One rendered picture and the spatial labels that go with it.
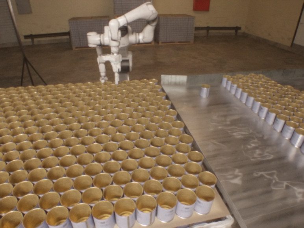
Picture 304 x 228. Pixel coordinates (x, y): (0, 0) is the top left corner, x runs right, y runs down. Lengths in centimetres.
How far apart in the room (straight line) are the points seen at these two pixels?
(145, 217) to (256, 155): 64
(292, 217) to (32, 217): 89
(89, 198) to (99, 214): 7
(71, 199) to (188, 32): 803
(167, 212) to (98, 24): 743
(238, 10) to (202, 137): 1047
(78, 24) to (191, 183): 742
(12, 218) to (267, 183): 95
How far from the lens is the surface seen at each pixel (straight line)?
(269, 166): 106
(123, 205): 74
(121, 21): 142
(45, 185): 84
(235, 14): 1129
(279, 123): 130
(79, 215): 76
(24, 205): 82
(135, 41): 173
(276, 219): 88
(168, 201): 76
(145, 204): 75
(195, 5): 1002
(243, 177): 96
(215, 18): 1076
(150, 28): 164
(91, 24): 783
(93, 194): 77
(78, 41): 798
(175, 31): 828
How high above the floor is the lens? 175
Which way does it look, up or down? 32 degrees down
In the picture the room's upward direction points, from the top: straight up
